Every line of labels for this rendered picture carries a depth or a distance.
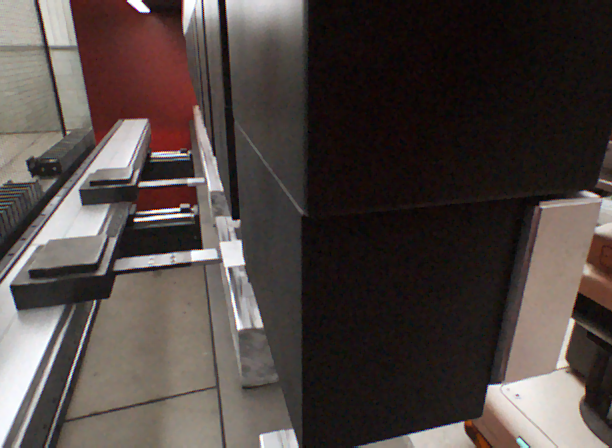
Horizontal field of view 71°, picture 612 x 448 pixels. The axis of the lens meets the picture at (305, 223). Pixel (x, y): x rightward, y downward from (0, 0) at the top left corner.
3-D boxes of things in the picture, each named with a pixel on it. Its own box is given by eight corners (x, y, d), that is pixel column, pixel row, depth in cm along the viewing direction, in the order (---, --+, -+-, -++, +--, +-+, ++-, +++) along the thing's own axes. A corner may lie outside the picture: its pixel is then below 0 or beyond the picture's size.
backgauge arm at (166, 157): (195, 180, 190) (192, 149, 185) (33, 192, 175) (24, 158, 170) (194, 176, 197) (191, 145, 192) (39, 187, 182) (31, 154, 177)
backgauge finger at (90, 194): (209, 195, 95) (207, 173, 93) (81, 206, 89) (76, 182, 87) (206, 180, 106) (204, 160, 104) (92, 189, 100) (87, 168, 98)
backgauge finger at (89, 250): (226, 284, 60) (223, 251, 58) (15, 311, 54) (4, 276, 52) (219, 247, 71) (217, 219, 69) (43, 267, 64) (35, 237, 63)
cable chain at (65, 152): (63, 174, 105) (59, 159, 104) (36, 176, 104) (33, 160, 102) (95, 139, 144) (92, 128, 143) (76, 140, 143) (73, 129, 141)
